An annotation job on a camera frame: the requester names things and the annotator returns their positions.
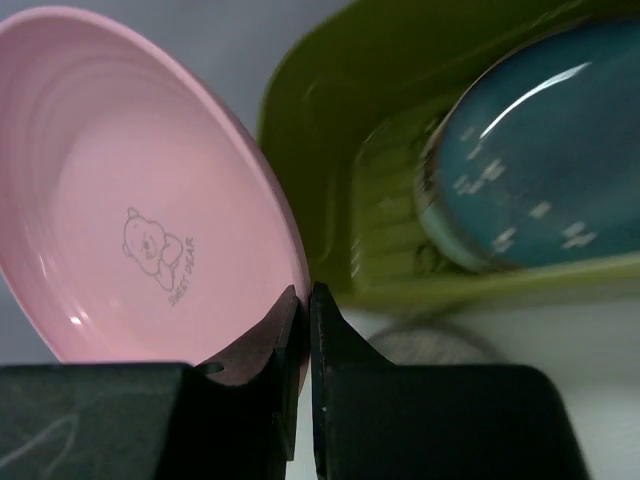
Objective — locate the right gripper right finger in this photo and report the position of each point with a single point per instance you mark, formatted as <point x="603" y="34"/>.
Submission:
<point x="373" y="419"/>

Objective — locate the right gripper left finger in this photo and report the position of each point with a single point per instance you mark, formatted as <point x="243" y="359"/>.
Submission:
<point x="231" y="417"/>

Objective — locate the grey deer plate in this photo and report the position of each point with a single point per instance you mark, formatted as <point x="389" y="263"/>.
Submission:
<point x="432" y="345"/>

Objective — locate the mint green flower plate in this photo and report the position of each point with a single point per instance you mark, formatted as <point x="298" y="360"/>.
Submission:
<point x="448" y="241"/>

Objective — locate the pink plastic plate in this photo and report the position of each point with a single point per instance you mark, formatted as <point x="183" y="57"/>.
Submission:
<point x="139" y="219"/>

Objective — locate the dark teal plate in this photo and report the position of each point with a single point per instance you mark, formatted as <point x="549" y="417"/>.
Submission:
<point x="537" y="163"/>

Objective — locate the green plastic bin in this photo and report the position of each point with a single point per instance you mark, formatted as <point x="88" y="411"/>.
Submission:
<point x="343" y="122"/>

